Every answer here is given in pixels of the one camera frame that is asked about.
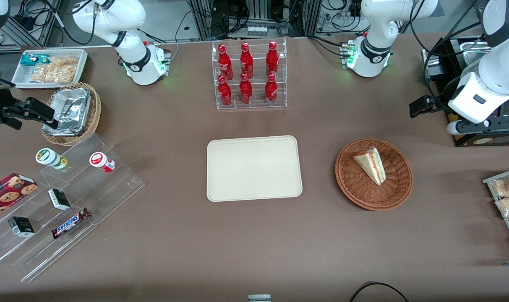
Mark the clear acrylic stepped shelf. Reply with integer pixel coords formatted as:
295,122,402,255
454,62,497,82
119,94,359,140
0,133,145,282

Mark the clear acrylic bottle rack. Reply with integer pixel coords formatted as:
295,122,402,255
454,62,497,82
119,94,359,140
211,38,287,110

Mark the steel food pan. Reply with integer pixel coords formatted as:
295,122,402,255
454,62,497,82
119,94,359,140
449,40,490,64

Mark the thin black cable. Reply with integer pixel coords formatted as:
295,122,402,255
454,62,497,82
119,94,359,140
174,8,193,63

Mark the black looped cable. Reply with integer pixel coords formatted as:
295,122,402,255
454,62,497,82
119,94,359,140
349,282,410,302

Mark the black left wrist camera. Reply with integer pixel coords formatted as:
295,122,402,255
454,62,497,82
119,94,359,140
409,96,444,119

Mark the aluminium profile frame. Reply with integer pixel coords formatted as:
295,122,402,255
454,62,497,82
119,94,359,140
187,0,322,40

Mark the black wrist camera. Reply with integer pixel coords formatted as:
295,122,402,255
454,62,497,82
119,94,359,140
24,98,56,125
409,96,444,119

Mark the triangular sandwich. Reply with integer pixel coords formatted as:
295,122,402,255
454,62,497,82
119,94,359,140
353,147,386,186

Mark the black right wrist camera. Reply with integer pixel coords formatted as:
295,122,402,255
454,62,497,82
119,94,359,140
24,98,56,125

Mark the green white lidded cup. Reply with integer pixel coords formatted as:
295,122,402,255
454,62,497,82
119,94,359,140
35,148,68,170

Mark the teal snack packet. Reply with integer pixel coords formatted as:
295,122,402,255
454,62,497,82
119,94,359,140
20,54,50,67

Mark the red white small bottle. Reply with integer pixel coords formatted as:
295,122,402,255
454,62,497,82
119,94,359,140
89,152,115,173

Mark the grey metal snack rack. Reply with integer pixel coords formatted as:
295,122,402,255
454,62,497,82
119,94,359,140
483,167,509,256

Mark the red cola bottle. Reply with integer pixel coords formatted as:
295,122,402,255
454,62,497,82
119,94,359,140
265,74,278,105
266,41,279,78
218,75,232,107
239,73,253,104
240,42,254,79
218,44,234,81

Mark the small black box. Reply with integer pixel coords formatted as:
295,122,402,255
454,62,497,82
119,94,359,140
8,216,35,238
48,188,71,211

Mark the aluminium foil container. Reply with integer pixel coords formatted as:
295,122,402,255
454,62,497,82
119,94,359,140
44,87,91,136

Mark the red cookie box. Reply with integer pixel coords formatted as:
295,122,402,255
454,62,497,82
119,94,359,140
0,173,38,223

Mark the beige rectangular tray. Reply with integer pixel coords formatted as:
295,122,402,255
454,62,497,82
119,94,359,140
207,135,303,203

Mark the white plastic bin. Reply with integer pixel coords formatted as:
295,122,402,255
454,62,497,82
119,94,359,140
11,49,89,89

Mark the small tan wicker basket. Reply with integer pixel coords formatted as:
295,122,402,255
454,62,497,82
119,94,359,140
42,82,102,146

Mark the Snickers chocolate bar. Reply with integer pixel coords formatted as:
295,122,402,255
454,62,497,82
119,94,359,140
51,208,91,240

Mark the clear bag of chips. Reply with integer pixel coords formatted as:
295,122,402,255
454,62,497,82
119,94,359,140
30,57,79,83

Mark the large brown wicker basket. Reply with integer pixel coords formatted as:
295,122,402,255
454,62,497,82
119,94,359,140
335,138,413,211

